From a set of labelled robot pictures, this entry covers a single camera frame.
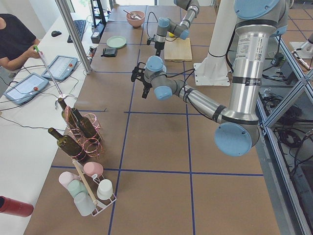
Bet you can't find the white cup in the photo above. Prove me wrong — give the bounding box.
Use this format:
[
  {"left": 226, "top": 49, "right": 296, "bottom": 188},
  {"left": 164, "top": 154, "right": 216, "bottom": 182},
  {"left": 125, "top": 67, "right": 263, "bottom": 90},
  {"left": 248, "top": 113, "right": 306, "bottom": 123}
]
[{"left": 97, "top": 179, "right": 113, "bottom": 200}]

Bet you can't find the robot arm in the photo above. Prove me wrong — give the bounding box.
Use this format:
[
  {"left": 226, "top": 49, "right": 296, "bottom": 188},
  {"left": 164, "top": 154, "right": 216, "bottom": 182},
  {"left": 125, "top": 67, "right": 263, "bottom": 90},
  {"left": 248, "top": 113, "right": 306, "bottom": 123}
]
[
  {"left": 154, "top": 0, "right": 200, "bottom": 56},
  {"left": 131, "top": 0, "right": 290, "bottom": 157}
]

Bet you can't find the green wine bottle front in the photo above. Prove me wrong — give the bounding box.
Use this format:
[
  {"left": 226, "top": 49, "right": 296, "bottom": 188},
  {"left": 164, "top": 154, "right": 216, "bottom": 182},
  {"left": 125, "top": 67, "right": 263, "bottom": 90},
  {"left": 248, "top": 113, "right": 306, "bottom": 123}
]
[{"left": 48, "top": 127, "right": 89, "bottom": 163}]

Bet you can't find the teach pendant near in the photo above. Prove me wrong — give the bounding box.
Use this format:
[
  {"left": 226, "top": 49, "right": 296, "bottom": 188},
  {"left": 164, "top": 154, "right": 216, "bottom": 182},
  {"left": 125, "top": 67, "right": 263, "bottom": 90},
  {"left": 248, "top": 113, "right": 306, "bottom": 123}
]
[{"left": 4, "top": 73, "right": 49, "bottom": 105}]

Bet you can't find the person in black shirt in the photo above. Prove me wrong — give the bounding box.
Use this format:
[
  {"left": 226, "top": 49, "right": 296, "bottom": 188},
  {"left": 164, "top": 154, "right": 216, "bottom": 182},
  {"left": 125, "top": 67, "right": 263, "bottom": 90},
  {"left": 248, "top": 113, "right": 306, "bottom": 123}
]
[{"left": 0, "top": 14, "right": 40, "bottom": 71}]

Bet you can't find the pale pink cup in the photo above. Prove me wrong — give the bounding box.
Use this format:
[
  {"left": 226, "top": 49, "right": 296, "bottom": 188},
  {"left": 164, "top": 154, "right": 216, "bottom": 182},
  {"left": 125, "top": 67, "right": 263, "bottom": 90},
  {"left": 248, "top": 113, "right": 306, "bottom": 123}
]
[{"left": 59, "top": 171, "right": 80, "bottom": 189}]

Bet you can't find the teach pendant far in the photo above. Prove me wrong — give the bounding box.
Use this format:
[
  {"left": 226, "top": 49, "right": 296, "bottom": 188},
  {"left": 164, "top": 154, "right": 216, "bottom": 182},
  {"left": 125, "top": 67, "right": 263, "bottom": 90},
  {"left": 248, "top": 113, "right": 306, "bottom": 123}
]
[{"left": 48, "top": 55, "right": 78, "bottom": 81}]

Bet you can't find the copper wire bottle rack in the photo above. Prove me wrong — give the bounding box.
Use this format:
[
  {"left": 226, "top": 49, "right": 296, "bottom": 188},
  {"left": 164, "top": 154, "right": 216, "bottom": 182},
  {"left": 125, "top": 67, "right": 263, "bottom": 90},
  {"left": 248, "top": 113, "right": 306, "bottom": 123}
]
[{"left": 67, "top": 114, "right": 103, "bottom": 158}]

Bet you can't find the black computer mouse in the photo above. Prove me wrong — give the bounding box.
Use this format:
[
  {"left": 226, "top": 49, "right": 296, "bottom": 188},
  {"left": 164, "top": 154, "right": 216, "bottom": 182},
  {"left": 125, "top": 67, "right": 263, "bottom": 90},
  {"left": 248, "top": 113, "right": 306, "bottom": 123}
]
[{"left": 51, "top": 30, "right": 62, "bottom": 37}]

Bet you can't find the wooden cutting board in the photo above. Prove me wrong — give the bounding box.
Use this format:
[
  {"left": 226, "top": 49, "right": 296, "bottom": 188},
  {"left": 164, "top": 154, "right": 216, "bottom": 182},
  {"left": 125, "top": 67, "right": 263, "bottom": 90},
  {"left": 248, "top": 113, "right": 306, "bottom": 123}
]
[{"left": 164, "top": 38, "right": 193, "bottom": 62}]

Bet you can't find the green wine bottle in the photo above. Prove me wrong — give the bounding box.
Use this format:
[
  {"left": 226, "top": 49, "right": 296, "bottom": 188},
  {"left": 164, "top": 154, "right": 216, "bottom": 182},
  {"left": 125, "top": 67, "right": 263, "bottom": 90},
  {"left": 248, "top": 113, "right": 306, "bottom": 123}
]
[
  {"left": 71, "top": 107, "right": 101, "bottom": 142},
  {"left": 58, "top": 98, "right": 78, "bottom": 130},
  {"left": 48, "top": 127, "right": 89, "bottom": 163}
]

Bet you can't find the pink bowl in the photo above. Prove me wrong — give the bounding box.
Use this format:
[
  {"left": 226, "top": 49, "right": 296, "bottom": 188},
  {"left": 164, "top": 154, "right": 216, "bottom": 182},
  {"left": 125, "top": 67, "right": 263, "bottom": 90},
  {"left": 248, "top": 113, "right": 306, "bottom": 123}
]
[{"left": 126, "top": 11, "right": 145, "bottom": 27}]

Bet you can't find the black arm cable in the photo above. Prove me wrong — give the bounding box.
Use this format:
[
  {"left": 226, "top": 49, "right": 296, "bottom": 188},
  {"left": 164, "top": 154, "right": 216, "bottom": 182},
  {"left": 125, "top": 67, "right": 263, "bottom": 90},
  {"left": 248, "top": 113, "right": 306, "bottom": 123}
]
[
  {"left": 146, "top": 11, "right": 159, "bottom": 40},
  {"left": 136, "top": 62, "right": 196, "bottom": 103}
]

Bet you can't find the wooden stick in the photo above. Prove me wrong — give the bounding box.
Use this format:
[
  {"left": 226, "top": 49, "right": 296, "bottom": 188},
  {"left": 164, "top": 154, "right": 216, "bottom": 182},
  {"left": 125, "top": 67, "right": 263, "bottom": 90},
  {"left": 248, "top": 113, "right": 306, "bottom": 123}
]
[{"left": 72, "top": 161, "right": 98, "bottom": 206}]

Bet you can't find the green plate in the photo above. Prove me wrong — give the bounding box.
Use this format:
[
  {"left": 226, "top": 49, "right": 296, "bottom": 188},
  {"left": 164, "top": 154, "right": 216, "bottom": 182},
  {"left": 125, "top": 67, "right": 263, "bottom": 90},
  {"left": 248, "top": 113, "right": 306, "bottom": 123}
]
[{"left": 106, "top": 36, "right": 127, "bottom": 49}]

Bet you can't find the mint green cup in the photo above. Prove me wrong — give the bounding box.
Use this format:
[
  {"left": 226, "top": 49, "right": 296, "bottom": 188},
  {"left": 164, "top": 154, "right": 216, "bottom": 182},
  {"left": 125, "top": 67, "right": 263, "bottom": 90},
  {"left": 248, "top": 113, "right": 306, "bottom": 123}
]
[{"left": 67, "top": 180, "right": 88, "bottom": 198}]

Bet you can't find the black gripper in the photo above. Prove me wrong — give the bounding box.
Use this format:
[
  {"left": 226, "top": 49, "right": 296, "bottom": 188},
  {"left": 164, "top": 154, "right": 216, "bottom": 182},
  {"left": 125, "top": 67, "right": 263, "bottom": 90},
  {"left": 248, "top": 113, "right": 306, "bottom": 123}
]
[
  {"left": 142, "top": 81, "right": 152, "bottom": 98},
  {"left": 155, "top": 42, "right": 165, "bottom": 56}
]

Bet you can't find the teach pendant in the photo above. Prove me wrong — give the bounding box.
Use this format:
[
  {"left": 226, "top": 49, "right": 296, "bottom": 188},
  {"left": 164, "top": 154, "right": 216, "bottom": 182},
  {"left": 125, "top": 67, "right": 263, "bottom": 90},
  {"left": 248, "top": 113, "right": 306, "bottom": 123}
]
[
  {"left": 4, "top": 73, "right": 49, "bottom": 105},
  {"left": 48, "top": 55, "right": 78, "bottom": 81}
]

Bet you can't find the black keyboard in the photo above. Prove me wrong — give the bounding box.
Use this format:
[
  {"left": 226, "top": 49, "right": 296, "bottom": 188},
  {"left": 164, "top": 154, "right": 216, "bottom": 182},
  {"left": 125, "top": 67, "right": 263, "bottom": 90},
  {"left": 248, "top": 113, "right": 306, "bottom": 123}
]
[{"left": 73, "top": 20, "right": 87, "bottom": 40}]

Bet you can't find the dark grey folded cloth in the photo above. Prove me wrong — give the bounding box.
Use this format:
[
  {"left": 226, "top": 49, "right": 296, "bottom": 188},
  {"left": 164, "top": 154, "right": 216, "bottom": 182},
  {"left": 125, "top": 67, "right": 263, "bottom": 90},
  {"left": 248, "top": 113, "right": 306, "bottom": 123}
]
[{"left": 101, "top": 47, "right": 117, "bottom": 57}]

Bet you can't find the aluminium frame post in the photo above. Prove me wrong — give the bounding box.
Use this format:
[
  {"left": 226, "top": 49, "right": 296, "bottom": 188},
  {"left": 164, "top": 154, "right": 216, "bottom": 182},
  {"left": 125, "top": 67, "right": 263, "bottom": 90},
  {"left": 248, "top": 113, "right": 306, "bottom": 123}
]
[{"left": 55, "top": 0, "right": 92, "bottom": 74}]

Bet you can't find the light grey cup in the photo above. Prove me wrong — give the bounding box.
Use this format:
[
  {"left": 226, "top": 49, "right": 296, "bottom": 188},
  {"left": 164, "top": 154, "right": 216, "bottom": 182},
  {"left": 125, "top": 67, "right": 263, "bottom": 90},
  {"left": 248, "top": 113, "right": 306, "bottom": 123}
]
[{"left": 74, "top": 192, "right": 95, "bottom": 216}]

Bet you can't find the white wire cup rack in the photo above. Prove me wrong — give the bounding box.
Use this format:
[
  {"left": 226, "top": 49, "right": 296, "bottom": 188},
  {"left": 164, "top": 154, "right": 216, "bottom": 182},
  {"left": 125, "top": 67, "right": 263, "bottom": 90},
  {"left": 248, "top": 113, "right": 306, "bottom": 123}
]
[{"left": 72, "top": 161, "right": 116, "bottom": 216}]

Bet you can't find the green wine bottle middle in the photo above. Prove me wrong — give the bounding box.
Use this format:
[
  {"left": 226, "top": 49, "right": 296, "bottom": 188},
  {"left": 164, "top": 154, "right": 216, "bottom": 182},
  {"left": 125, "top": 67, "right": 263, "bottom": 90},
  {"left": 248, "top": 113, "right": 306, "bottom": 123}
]
[{"left": 71, "top": 107, "right": 101, "bottom": 142}]

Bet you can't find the metal scoop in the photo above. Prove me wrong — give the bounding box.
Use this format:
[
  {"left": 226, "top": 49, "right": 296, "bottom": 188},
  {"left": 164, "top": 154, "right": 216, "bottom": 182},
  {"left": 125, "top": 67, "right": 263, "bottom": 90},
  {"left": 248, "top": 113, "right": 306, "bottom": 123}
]
[{"left": 123, "top": 9, "right": 144, "bottom": 20}]

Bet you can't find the red bottle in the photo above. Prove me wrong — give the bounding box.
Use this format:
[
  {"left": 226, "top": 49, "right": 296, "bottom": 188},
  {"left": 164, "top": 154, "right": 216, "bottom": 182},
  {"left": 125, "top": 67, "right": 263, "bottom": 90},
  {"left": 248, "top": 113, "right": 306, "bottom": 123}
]
[{"left": 0, "top": 196, "right": 34, "bottom": 217}]

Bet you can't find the pink cup upper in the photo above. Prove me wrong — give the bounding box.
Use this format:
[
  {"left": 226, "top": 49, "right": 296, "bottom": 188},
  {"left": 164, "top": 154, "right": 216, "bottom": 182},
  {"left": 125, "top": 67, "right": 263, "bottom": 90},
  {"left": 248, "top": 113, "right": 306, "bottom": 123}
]
[{"left": 83, "top": 162, "right": 104, "bottom": 177}]

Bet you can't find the green wine bottle back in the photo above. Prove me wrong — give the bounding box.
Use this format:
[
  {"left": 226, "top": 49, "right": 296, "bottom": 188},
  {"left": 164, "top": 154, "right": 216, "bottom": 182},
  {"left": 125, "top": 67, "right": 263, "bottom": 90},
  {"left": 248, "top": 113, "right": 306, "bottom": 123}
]
[{"left": 58, "top": 98, "right": 78, "bottom": 130}]

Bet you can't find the metal grabber stick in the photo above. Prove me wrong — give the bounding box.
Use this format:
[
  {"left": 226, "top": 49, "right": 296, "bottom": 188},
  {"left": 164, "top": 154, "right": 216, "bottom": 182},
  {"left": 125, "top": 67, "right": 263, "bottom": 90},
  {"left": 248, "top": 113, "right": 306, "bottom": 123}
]
[{"left": 34, "top": 45, "right": 67, "bottom": 99}]

